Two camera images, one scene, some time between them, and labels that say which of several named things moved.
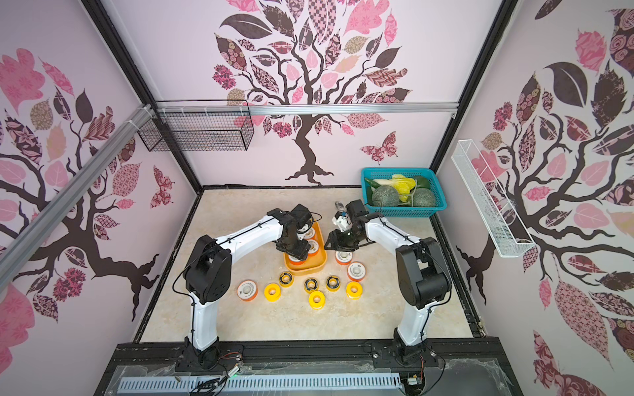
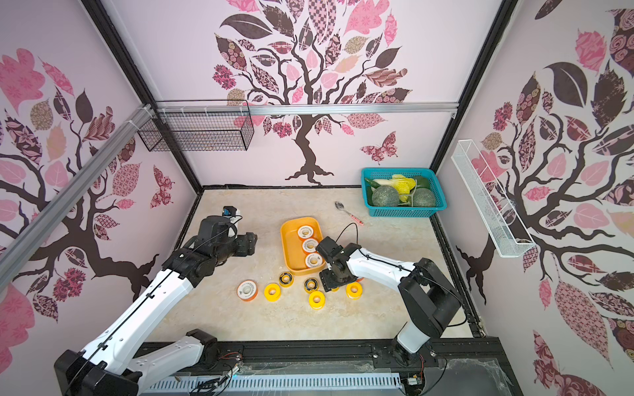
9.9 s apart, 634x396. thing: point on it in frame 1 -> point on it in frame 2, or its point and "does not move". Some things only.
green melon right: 423,197 does not move
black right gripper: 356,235 -> 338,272
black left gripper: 300,252 -> 245,244
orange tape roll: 314,247 does not move
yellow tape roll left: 272,292 does not move
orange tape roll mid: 295,261 -> 313,260
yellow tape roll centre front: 317,300 does not move
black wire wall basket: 198,125 does not move
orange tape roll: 309,234 does not move
